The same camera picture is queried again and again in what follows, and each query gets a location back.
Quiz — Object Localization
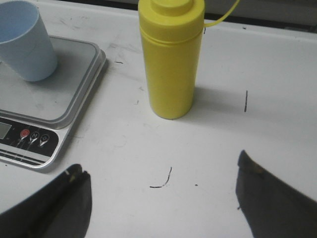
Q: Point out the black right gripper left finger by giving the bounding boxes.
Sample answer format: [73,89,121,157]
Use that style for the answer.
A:
[0,164,92,238]

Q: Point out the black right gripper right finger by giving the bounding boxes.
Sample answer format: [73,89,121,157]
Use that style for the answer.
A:
[236,151,317,238]

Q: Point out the light blue plastic cup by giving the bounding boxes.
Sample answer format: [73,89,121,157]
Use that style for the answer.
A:
[0,0,57,82]

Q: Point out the yellow squeeze bottle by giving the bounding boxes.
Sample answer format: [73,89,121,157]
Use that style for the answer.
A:
[138,0,239,119]

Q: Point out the silver digital kitchen scale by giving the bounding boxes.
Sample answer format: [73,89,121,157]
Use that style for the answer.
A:
[0,36,106,170]

